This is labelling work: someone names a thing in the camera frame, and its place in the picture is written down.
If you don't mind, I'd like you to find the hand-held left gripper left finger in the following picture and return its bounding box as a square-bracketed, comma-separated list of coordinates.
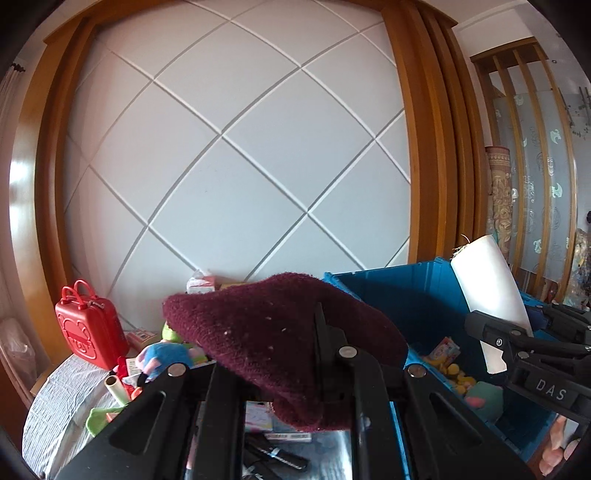
[54, 360, 247, 480]

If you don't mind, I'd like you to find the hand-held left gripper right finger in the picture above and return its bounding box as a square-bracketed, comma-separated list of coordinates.
[313, 302, 539, 480]

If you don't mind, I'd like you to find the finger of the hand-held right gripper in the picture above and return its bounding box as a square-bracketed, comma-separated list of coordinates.
[536, 302, 591, 347]
[464, 310, 555, 365]

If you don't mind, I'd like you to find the white paper roll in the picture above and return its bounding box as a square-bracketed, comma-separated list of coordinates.
[450, 234, 535, 374]

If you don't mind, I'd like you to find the maroon knit beret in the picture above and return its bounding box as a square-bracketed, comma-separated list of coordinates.
[163, 272, 409, 430]

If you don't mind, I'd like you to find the blue plastic crate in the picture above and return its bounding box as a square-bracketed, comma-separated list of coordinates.
[323, 259, 591, 462]

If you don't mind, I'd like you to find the person's right hand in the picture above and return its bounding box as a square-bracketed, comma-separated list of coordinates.
[540, 413, 587, 476]

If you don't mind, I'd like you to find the pastel printed box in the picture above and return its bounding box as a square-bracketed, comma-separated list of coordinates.
[245, 401, 278, 432]

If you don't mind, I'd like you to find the colourful printed box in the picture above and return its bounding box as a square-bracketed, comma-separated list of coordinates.
[425, 337, 462, 367]

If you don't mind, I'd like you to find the green pink plush toy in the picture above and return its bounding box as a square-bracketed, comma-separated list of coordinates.
[464, 382, 505, 423]

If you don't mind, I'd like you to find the black marker pen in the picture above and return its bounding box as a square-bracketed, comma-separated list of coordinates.
[247, 436, 309, 472]

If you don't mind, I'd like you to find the light blue plush toy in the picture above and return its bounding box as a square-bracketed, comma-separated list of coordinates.
[136, 340, 204, 374]

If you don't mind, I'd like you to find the red packet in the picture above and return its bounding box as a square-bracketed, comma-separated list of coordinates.
[111, 355, 148, 388]

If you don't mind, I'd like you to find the small reddish box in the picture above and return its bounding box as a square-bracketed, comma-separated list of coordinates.
[127, 329, 155, 352]

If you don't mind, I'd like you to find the white tube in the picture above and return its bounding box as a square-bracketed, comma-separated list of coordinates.
[104, 375, 127, 407]

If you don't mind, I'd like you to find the pink white tissue packet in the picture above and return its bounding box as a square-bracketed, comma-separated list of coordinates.
[186, 269, 218, 296]

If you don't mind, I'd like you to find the rolled patterned carpet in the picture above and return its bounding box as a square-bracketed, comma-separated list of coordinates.
[485, 145, 514, 268]

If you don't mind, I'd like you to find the frosted glass panel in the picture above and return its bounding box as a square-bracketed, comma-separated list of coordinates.
[492, 90, 578, 282]

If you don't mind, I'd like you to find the red mini suitcase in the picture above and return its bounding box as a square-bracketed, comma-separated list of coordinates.
[54, 279, 130, 370]

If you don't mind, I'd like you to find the wooden slatted partition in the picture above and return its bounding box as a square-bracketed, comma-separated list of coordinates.
[470, 37, 591, 305]

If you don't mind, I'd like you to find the wooden wall frame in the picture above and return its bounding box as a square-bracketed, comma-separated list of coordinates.
[9, 0, 490, 361]

